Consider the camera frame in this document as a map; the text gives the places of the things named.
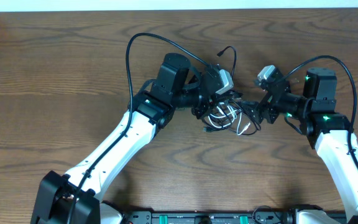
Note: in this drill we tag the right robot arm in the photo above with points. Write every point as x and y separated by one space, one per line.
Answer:
329 133

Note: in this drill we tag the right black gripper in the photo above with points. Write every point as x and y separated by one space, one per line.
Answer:
266 105

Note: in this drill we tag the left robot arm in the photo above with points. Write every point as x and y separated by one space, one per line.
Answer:
77 196

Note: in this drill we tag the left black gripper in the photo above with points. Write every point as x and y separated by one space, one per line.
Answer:
207 106

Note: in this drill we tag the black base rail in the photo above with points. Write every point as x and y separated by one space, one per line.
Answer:
262 214

